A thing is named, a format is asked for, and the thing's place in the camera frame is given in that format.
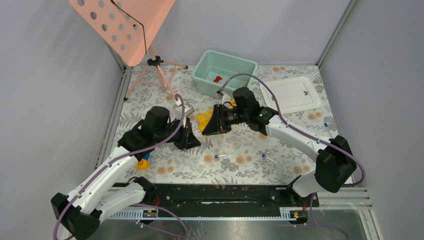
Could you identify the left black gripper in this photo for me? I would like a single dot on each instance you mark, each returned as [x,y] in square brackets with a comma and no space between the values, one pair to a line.
[188,140]

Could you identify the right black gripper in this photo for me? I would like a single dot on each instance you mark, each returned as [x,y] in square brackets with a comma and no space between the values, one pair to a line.
[217,124]

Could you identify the yellow test tube rack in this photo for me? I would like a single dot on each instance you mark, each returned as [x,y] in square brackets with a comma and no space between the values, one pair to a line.
[204,118]

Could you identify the white wash bottle red cap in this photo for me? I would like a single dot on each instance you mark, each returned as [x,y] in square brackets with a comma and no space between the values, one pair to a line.
[220,80]

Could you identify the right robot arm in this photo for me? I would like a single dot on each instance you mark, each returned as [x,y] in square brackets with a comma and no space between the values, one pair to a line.
[333,157]

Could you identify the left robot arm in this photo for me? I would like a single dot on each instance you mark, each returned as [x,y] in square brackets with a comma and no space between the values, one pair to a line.
[81,211]

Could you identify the test tube blue cap centre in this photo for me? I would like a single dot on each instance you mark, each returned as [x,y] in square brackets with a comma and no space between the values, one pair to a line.
[222,155]

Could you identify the test tube blue cap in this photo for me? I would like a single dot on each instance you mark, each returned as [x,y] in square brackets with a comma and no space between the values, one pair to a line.
[264,156]
[222,155]

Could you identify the floral patterned table mat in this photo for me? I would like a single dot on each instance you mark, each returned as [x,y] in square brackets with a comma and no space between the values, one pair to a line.
[198,165]

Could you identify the yellow capped bottle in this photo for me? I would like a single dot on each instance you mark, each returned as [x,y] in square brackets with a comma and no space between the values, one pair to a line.
[142,165]

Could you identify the test tube blue cap right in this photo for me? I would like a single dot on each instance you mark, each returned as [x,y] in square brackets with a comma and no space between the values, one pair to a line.
[264,156]

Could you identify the mint green plastic bin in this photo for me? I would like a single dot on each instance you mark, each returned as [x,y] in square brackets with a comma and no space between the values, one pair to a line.
[214,63]

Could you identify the white plastic bin lid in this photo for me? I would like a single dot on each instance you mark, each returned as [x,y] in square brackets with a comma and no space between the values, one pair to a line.
[291,95]

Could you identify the pink perforated music stand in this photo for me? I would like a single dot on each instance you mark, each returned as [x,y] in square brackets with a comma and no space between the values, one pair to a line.
[129,28]

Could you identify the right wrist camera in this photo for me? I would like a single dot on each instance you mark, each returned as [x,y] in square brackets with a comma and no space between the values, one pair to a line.
[225,98]

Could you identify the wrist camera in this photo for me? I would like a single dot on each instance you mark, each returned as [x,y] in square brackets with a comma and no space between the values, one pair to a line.
[187,111]
[225,98]

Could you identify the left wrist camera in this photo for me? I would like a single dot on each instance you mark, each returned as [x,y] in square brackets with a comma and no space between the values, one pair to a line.
[187,111]

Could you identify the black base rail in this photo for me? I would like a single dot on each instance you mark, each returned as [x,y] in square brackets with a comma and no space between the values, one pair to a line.
[225,200]

